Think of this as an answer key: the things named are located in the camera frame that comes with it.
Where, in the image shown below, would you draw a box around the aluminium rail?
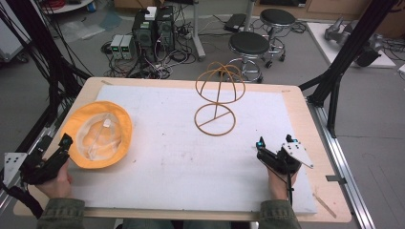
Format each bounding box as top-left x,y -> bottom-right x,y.
306,97 -> 377,229

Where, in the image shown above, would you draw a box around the black metal frame stand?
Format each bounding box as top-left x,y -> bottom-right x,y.
0,0 -> 94,154
298,0 -> 400,139

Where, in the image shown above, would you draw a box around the black computer tower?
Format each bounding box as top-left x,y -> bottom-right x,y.
155,5 -> 177,55
131,10 -> 158,63

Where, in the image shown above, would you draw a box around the grey metal post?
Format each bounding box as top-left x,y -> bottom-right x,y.
189,0 -> 207,62

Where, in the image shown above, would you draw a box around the wire hat stand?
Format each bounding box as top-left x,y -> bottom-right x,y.
193,61 -> 247,137

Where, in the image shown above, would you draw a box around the grey power supply unit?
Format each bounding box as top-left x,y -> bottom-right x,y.
109,33 -> 125,60
119,34 -> 137,61

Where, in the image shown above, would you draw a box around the thin wooden stick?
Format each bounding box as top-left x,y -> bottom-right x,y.
312,193 -> 338,219

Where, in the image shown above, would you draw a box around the white floor board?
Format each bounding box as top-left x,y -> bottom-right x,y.
306,21 -> 397,70

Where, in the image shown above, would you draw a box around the yellow bucket hat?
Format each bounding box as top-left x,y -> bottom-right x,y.
59,100 -> 134,170

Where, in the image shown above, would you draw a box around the black gripper strap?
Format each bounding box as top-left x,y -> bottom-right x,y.
0,179 -> 45,220

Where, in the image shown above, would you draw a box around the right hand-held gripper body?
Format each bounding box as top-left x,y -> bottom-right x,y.
256,140 -> 315,176

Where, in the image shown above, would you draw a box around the grey robot part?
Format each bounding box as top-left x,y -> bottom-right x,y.
324,16 -> 385,68

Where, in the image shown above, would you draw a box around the flat black case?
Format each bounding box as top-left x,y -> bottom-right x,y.
224,12 -> 248,33

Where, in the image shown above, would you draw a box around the person's left hand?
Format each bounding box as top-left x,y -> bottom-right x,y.
35,157 -> 74,200

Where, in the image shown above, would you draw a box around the small white box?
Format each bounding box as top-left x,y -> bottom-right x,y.
144,6 -> 159,21

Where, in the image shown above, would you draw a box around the black round stool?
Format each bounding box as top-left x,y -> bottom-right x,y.
226,31 -> 271,84
259,8 -> 297,70

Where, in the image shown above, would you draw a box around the grey tape strip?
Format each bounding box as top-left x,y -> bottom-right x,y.
325,174 -> 348,186

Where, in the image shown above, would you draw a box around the person's right hand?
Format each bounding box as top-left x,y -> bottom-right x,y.
266,167 -> 299,201

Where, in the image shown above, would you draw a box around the electronics boxes with cables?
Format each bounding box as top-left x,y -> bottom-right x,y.
100,18 -> 204,80

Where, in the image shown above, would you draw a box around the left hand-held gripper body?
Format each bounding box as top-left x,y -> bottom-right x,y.
3,148 -> 71,187

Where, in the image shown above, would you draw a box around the white table mat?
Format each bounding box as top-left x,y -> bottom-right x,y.
67,83 -> 318,216

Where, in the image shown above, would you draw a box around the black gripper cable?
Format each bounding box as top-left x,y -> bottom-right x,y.
258,157 -> 295,206

